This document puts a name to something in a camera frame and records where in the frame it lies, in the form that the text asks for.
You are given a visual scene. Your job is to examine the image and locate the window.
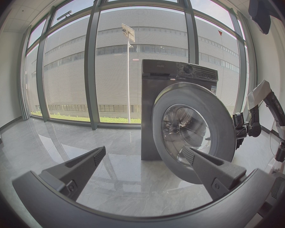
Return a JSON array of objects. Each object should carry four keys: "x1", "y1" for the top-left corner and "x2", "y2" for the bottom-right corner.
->
[{"x1": 20, "y1": 0, "x2": 251, "y2": 130}]

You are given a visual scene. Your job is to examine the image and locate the washing machine door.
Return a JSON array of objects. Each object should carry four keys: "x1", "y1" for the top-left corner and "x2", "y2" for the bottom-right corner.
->
[{"x1": 151, "y1": 82, "x2": 236, "y2": 185}]

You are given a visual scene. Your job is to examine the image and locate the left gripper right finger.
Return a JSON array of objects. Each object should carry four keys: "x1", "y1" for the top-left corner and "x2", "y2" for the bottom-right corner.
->
[{"x1": 182, "y1": 145, "x2": 247, "y2": 202}]

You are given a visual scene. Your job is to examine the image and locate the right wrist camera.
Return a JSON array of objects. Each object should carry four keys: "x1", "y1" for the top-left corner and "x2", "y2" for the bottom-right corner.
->
[{"x1": 232, "y1": 112, "x2": 245, "y2": 128}]

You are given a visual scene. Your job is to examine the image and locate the pale grey curtain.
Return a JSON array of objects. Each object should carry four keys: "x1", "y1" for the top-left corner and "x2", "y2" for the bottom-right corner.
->
[{"x1": 237, "y1": 10, "x2": 257, "y2": 114}]

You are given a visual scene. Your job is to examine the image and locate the grey washing machine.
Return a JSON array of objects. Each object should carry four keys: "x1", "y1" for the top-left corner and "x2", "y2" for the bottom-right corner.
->
[{"x1": 141, "y1": 59, "x2": 219, "y2": 161}]

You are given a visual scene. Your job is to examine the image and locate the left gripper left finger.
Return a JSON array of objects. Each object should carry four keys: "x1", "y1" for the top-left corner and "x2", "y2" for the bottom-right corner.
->
[{"x1": 39, "y1": 146, "x2": 106, "y2": 202}]

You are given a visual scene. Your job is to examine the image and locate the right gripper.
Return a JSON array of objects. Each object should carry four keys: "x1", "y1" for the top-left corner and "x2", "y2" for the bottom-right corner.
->
[{"x1": 234, "y1": 125, "x2": 249, "y2": 151}]

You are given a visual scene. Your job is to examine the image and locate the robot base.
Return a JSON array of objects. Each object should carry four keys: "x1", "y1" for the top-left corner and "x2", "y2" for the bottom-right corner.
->
[{"x1": 256, "y1": 158, "x2": 285, "y2": 223}]

